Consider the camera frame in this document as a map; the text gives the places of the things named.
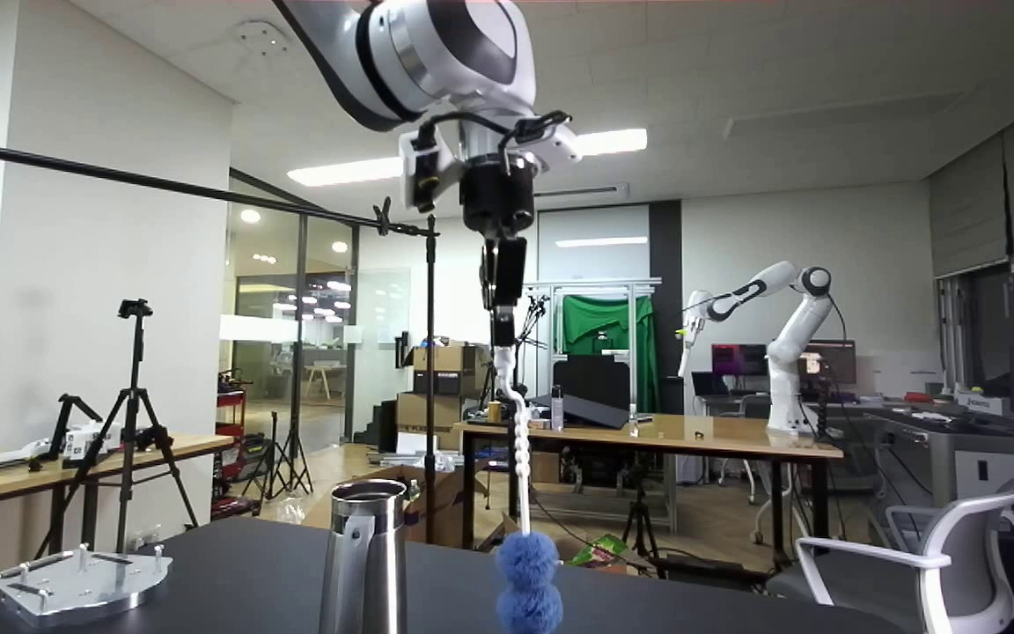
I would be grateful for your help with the black vertical stand pole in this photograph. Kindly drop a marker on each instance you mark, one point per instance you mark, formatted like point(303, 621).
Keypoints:
point(429, 389)

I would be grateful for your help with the dark computer monitor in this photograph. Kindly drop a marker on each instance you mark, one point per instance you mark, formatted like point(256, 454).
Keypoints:
point(742, 362)

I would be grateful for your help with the small black tripod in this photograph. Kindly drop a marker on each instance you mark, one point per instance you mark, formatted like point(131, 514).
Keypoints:
point(642, 521)

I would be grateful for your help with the black horizontal boom pole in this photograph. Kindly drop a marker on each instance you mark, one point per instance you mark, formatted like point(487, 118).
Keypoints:
point(121, 175)

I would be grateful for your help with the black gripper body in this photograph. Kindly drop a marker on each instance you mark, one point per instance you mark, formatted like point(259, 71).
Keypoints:
point(499, 194)

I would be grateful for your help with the wooden table black legs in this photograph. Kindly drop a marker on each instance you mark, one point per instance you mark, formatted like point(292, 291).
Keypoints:
point(661, 435)

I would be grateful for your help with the green cloth backdrop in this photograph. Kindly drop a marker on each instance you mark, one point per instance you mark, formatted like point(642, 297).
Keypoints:
point(600, 322)

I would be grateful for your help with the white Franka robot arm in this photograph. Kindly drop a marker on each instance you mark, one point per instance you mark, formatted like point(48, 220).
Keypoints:
point(424, 53)

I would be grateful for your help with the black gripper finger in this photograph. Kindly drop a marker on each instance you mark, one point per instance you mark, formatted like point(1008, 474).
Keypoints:
point(512, 276)
point(487, 295)

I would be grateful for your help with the white mesh office chair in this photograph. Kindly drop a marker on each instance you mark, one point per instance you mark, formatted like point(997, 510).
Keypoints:
point(953, 564)

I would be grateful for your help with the grey window blinds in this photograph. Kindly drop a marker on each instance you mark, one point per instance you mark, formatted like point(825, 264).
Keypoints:
point(1000, 194)

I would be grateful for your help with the stacked cardboard boxes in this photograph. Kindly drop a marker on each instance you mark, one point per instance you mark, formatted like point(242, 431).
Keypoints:
point(436, 356)

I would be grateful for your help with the red tool cart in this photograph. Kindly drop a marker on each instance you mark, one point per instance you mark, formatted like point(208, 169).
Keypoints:
point(229, 445)

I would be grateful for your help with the round ceiling smoke detector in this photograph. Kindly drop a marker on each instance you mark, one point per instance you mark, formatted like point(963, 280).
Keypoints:
point(259, 40)

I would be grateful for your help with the clear acrylic plate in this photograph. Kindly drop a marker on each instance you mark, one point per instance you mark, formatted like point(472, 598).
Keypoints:
point(80, 578)

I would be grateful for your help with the black camera tripod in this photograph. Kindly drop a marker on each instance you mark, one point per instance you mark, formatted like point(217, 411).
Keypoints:
point(131, 425)

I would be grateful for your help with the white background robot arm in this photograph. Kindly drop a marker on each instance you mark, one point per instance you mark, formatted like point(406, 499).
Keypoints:
point(786, 352)

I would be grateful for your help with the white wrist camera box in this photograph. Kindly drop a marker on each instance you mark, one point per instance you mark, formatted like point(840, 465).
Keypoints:
point(419, 169)

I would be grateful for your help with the stainless steel flask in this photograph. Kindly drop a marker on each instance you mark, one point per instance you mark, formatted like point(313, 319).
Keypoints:
point(366, 557)

